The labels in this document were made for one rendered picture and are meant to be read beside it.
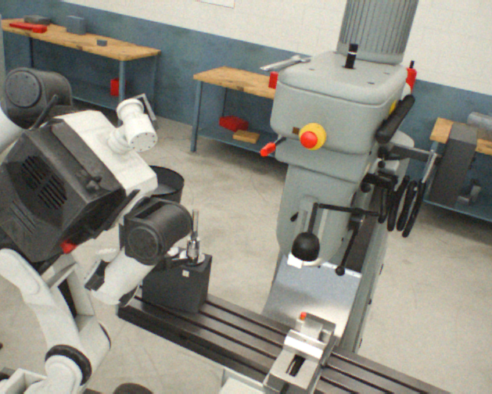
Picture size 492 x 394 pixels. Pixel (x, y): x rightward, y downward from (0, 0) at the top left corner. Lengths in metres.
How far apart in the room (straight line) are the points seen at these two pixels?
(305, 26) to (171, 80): 1.90
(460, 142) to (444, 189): 0.15
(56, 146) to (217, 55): 5.20
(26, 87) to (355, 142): 0.74
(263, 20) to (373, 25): 4.51
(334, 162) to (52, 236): 0.69
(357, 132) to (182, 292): 0.94
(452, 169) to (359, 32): 0.48
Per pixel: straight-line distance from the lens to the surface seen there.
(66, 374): 1.53
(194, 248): 1.74
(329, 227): 1.39
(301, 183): 1.36
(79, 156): 1.12
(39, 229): 1.17
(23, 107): 1.22
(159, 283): 1.82
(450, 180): 1.59
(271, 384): 1.61
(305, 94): 1.15
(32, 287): 1.41
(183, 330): 1.78
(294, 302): 1.99
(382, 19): 1.48
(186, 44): 6.42
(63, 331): 1.50
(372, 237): 1.89
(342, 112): 1.14
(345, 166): 1.27
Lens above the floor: 2.11
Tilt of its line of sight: 26 degrees down
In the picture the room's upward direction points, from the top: 9 degrees clockwise
